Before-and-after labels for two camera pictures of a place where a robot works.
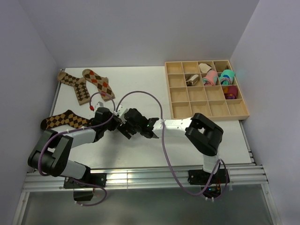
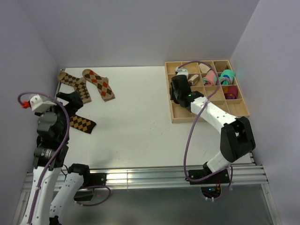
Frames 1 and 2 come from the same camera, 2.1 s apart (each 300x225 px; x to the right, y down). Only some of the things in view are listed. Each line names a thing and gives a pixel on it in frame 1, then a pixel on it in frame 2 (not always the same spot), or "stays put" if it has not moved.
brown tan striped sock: [192, 80] stays put
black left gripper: [116, 121] -> [74, 101]
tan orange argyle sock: [101, 82] stays put
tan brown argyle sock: [79, 85] stays put
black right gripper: [123, 127] -> [172, 95]
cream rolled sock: [204, 67] stays put
